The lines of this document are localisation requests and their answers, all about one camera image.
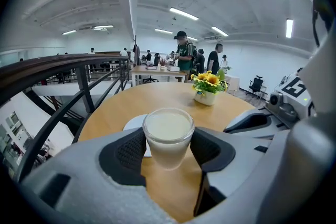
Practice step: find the small dried plant pot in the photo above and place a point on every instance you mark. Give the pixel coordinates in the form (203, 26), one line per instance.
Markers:
(162, 64)

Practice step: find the wooden handrail black metal railing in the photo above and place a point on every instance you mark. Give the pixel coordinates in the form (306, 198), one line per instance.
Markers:
(39, 69)

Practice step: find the glass of milk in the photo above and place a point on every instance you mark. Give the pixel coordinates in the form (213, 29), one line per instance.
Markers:
(168, 144)

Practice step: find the potted sunflowers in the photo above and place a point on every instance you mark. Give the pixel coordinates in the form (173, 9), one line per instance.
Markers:
(210, 81)

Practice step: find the rectangular wooden table white legs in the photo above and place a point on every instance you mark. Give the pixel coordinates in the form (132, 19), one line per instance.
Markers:
(157, 72)

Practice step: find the black office chair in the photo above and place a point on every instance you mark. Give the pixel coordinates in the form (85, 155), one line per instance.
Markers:
(150, 78)
(256, 85)

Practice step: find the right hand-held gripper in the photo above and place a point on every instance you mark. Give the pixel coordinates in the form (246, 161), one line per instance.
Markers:
(294, 97)

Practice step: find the coat stand with clothes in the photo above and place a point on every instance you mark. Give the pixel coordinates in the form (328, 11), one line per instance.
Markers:
(136, 52)

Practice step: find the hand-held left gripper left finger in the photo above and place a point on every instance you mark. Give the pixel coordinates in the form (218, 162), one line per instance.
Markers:
(78, 186)

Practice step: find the white book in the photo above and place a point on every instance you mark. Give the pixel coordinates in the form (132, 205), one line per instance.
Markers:
(172, 68)

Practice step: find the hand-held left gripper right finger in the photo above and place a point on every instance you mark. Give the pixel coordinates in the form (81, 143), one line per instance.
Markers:
(236, 165)

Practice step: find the long ceiling light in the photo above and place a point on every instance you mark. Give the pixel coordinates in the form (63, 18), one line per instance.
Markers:
(289, 29)
(220, 31)
(183, 13)

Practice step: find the white saucer plate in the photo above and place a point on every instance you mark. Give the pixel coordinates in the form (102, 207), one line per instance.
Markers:
(134, 124)

